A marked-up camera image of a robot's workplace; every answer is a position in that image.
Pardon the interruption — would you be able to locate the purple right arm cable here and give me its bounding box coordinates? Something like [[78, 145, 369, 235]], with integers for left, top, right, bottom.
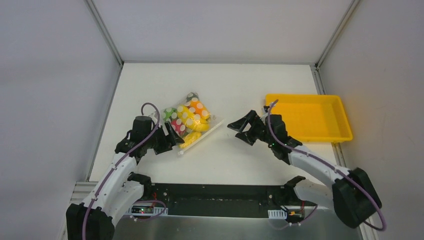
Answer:
[[266, 99, 387, 232]]

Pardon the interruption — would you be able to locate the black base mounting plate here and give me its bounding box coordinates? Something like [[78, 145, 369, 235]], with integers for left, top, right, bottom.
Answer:
[[142, 183, 315, 218]]

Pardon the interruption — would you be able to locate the aluminium frame rail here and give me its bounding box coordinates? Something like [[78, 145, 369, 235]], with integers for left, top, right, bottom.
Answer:
[[84, 0, 124, 182]]

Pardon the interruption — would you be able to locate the yellow fake corn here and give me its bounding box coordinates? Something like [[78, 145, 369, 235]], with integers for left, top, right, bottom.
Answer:
[[179, 131, 202, 149]]

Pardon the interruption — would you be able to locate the clear zip top bag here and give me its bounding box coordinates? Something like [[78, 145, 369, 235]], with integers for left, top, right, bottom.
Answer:
[[159, 92, 224, 156]]

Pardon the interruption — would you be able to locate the green fake food ball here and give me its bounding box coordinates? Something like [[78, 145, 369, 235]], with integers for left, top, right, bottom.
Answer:
[[161, 107, 178, 122]]

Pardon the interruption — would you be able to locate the yellow fake banana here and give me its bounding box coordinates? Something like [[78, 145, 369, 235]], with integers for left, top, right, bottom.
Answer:
[[176, 105, 210, 132]]

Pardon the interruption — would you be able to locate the orange fake food ball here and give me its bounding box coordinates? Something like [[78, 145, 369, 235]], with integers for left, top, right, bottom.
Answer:
[[189, 100, 211, 120]]

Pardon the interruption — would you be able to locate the red fake food ball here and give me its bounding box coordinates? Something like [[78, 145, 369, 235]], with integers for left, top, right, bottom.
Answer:
[[171, 118, 187, 137]]

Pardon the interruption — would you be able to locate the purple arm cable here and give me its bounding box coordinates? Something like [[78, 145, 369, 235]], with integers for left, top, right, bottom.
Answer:
[[81, 102, 167, 240], [266, 99, 387, 232]]

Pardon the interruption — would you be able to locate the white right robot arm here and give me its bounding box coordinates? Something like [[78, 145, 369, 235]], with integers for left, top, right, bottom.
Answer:
[[227, 110, 387, 231]]

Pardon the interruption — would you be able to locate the yellow plastic tray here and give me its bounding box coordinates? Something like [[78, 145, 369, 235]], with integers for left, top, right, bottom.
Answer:
[[265, 93, 353, 143]]

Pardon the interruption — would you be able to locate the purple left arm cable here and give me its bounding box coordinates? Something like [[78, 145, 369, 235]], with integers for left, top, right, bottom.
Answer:
[[81, 102, 167, 240]]

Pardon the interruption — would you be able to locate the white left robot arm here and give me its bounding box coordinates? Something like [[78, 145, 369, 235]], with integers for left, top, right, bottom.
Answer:
[[65, 116, 184, 240]]

